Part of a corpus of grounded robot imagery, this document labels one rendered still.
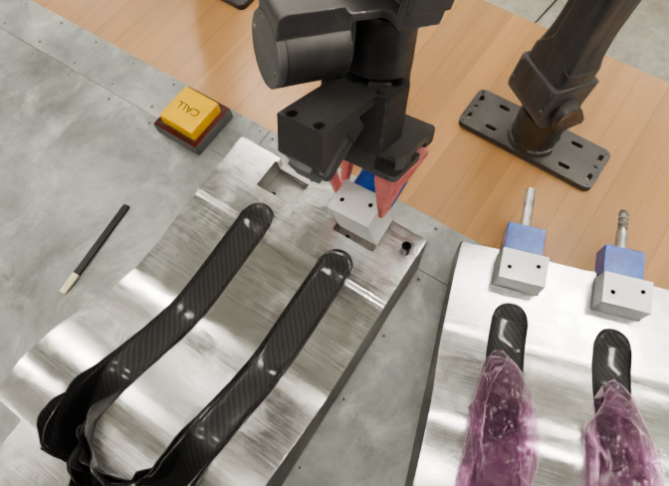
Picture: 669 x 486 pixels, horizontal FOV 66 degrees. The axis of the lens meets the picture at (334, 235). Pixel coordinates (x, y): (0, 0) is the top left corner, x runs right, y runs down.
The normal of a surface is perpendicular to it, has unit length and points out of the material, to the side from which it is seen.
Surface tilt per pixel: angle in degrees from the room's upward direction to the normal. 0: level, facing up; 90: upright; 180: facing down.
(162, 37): 0
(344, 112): 22
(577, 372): 17
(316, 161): 69
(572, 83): 89
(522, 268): 0
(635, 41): 0
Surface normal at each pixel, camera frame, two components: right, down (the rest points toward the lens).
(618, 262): -0.04, -0.40
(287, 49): 0.41, 0.30
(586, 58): 0.37, 0.74
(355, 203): -0.25, -0.35
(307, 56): 0.44, 0.57
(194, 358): 0.20, -0.70
